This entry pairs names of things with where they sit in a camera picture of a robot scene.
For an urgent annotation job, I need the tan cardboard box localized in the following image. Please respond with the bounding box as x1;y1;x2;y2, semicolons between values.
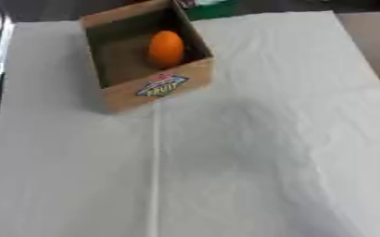
78;0;216;114

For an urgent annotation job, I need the green box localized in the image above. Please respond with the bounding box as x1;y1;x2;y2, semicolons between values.
177;0;242;22

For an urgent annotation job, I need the orange toy fruit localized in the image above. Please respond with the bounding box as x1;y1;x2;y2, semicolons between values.
146;30;187;69

